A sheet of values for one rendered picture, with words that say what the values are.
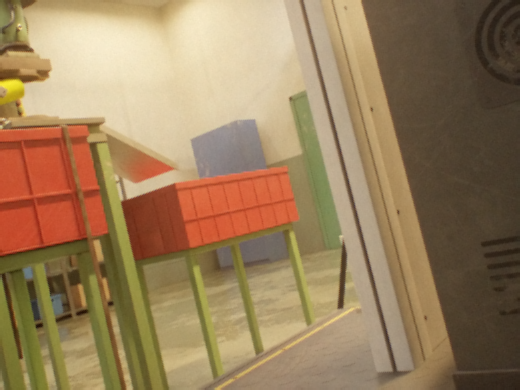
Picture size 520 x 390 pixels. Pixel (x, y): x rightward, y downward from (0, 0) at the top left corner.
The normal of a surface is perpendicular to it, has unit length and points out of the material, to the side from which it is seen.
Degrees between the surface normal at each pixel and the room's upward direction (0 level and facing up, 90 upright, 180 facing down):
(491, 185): 90
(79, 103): 90
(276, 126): 90
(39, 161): 90
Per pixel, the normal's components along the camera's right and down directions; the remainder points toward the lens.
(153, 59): 0.69, -0.22
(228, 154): -0.68, 0.12
